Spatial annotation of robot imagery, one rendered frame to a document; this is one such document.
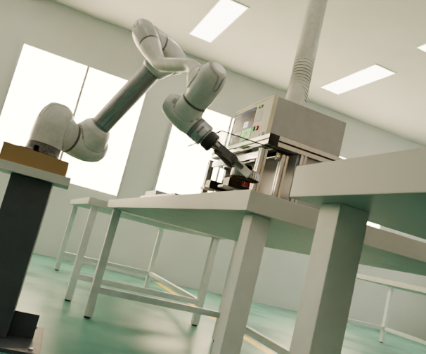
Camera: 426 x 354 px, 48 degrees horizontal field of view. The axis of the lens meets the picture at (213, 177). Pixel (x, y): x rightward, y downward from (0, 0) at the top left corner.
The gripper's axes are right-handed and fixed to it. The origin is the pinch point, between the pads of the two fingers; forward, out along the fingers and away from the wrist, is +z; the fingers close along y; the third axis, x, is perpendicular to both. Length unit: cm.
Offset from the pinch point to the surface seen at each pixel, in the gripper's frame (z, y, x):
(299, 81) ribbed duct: -31, -175, 108
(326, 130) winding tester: 11, -37, 46
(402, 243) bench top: 45, 53, 7
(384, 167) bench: 19, 124, -7
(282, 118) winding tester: -7.1, -28.4, 34.1
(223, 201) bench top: 5, 56, -17
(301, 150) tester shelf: 8.9, -20.3, 27.0
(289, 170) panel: 11.0, -24.3, 18.3
